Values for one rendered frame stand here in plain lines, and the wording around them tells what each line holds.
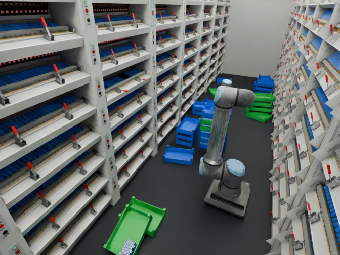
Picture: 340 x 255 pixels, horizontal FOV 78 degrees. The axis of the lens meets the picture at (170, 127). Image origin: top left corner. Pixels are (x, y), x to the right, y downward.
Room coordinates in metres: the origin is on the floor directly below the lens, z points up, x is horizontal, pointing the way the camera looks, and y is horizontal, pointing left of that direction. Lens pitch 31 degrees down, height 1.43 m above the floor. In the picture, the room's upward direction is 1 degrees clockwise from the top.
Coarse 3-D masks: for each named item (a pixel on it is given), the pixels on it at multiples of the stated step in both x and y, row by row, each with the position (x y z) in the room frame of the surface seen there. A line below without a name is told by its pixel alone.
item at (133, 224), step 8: (128, 208) 1.01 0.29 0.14; (128, 216) 0.99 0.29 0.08; (136, 216) 0.98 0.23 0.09; (144, 216) 0.98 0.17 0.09; (120, 224) 0.93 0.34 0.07; (128, 224) 0.93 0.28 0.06; (136, 224) 0.93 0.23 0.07; (144, 224) 0.93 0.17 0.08; (120, 232) 0.88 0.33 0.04; (128, 232) 0.88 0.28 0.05; (136, 232) 0.88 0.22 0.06; (144, 232) 0.86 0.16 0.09; (112, 240) 0.84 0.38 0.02; (120, 240) 0.83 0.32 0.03; (136, 240) 0.83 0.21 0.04; (112, 248) 0.79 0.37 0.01; (120, 248) 0.79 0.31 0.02; (136, 248) 0.76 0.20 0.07
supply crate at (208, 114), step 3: (204, 105) 2.15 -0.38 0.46; (207, 105) 2.16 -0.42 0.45; (204, 108) 2.15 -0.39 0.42; (207, 108) 2.15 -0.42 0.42; (210, 108) 2.14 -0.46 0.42; (213, 108) 2.14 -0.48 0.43; (207, 111) 2.10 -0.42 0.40; (210, 111) 2.11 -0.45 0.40; (213, 111) 2.11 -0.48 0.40; (231, 111) 2.01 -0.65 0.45; (201, 114) 1.98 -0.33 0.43; (204, 114) 1.97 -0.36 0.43; (207, 114) 1.96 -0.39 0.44; (210, 114) 1.95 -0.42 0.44; (213, 114) 1.94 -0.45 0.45; (207, 117) 1.96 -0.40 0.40; (210, 117) 1.95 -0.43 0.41
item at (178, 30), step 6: (186, 0) 2.51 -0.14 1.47; (168, 6) 2.49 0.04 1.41; (174, 6) 2.46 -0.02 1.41; (180, 6) 2.44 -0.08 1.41; (180, 12) 2.44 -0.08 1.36; (174, 30) 2.46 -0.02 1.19; (180, 30) 2.43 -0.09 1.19; (174, 48) 2.46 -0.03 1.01; (180, 48) 2.43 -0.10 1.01; (180, 54) 2.43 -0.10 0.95; (180, 66) 2.43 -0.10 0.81; (180, 72) 2.43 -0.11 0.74; (180, 78) 2.44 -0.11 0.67; (174, 84) 2.45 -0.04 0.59; (180, 84) 2.45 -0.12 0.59; (180, 90) 2.45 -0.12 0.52; (180, 102) 2.47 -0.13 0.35; (174, 114) 2.45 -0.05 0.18; (180, 114) 2.49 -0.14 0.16; (180, 120) 2.50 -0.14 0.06
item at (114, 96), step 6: (138, 66) 1.83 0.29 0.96; (150, 72) 1.78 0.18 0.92; (126, 78) 1.61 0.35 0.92; (144, 78) 1.70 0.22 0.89; (150, 78) 1.78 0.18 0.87; (132, 84) 1.54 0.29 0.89; (138, 84) 1.59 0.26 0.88; (132, 90) 1.51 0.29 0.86; (108, 96) 1.29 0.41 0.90; (114, 96) 1.31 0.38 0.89; (120, 96) 1.37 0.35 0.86; (108, 102) 1.25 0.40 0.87
